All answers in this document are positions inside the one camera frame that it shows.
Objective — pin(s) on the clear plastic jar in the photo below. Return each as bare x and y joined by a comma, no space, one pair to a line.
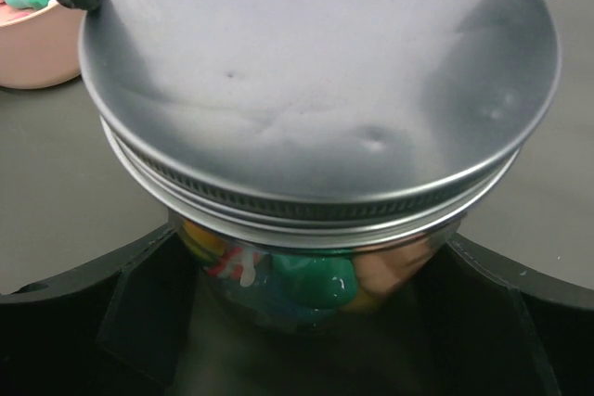
297,293

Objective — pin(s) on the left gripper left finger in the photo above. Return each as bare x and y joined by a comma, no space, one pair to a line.
112,326

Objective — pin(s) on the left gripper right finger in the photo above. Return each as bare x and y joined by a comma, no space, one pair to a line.
498,327

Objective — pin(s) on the clear round jar lid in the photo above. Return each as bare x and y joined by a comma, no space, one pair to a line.
319,124

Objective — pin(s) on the pink tray of star candies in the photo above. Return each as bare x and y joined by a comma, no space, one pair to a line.
38,43

